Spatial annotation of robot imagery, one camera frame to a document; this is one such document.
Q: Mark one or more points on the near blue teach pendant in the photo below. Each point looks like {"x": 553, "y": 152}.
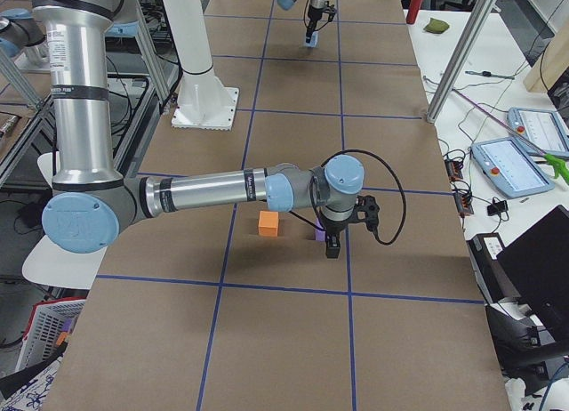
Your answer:
{"x": 510, "y": 169}

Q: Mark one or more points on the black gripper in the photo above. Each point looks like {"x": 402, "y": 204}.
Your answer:
{"x": 312, "y": 19}
{"x": 331, "y": 229}

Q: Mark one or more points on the white pedestal column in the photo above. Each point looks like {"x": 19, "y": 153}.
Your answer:
{"x": 203, "y": 101}

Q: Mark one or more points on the metal reacher grabber tool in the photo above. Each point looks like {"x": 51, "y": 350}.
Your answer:
{"x": 558, "y": 164}

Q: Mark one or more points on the light blue foam block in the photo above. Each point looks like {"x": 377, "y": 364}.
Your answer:
{"x": 312, "y": 41}

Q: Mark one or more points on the far blue teach pendant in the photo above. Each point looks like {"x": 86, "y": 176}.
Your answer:
{"x": 545, "y": 128}

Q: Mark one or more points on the red cylinder bottle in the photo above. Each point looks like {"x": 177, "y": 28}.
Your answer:
{"x": 413, "y": 10}

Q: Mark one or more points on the black laptop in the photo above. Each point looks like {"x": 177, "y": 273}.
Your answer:
{"x": 537, "y": 265}

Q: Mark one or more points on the purple foam block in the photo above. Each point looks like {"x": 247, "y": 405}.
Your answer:
{"x": 319, "y": 232}

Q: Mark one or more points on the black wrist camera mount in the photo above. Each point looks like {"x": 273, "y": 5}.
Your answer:
{"x": 330, "y": 11}

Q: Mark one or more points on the green band smartwatch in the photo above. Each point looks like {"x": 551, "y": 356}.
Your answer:
{"x": 486, "y": 73}

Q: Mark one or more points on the white plastic basket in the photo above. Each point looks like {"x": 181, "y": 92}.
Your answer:
{"x": 45, "y": 324}

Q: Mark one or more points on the orange foam block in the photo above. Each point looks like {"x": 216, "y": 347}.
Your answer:
{"x": 268, "y": 224}

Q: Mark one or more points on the aluminium frame post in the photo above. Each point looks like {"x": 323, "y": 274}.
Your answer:
{"x": 474, "y": 25}

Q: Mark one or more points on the blue teach pendant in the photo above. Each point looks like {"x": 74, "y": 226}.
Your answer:
{"x": 545, "y": 128}
{"x": 510, "y": 169}

